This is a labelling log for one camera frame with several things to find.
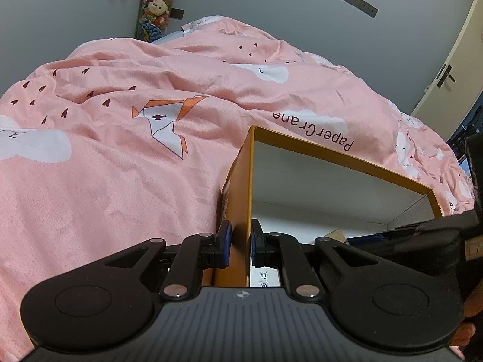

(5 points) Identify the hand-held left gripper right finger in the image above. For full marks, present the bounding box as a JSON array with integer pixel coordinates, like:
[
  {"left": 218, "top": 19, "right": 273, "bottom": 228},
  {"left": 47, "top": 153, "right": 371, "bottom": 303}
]
[{"left": 251, "top": 219, "right": 382, "bottom": 301}]

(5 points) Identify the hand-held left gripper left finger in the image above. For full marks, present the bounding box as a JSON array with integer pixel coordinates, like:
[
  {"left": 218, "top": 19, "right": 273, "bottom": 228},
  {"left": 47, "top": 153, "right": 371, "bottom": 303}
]
[{"left": 102, "top": 220, "right": 232, "bottom": 301}]

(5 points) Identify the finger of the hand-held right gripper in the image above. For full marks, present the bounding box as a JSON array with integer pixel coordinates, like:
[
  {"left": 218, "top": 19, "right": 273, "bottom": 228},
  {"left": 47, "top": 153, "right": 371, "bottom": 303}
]
[
  {"left": 383, "top": 211, "right": 483, "bottom": 235},
  {"left": 347, "top": 232, "right": 462, "bottom": 264}
]

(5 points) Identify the orange cardboard box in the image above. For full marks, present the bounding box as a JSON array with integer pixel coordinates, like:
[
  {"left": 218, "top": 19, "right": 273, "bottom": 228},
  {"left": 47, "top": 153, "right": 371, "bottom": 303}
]
[{"left": 220, "top": 124, "right": 444, "bottom": 289}]

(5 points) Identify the person's right hand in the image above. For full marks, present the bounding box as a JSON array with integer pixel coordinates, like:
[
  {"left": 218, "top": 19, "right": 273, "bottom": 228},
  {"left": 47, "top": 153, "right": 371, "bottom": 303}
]
[{"left": 451, "top": 296, "right": 483, "bottom": 349}]

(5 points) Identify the pink printed duvet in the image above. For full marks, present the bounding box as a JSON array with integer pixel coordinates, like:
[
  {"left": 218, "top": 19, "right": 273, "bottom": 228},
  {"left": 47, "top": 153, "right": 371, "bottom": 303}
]
[{"left": 0, "top": 15, "right": 477, "bottom": 356}]

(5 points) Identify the white door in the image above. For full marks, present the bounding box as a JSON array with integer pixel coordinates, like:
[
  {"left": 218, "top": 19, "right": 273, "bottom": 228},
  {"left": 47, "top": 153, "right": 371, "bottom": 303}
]
[{"left": 411, "top": 0, "right": 483, "bottom": 142}]

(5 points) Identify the blue patterned plush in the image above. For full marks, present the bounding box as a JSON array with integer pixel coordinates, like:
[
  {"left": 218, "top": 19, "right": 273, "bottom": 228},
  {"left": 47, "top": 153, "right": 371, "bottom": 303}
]
[{"left": 136, "top": 21, "right": 164, "bottom": 43}]

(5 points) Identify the cream dog plush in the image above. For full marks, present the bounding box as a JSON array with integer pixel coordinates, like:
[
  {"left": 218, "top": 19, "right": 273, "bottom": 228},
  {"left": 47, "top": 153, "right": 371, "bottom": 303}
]
[{"left": 143, "top": 0, "right": 170, "bottom": 21}]

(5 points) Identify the black door handle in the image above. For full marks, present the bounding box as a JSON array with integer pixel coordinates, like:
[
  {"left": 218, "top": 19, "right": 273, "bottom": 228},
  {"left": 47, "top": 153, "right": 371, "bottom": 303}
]
[{"left": 437, "top": 64, "right": 456, "bottom": 89}]

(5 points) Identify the grey wall strip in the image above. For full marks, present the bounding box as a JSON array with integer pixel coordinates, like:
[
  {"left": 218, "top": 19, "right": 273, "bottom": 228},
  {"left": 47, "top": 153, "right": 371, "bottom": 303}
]
[{"left": 329, "top": 0, "right": 379, "bottom": 19}]

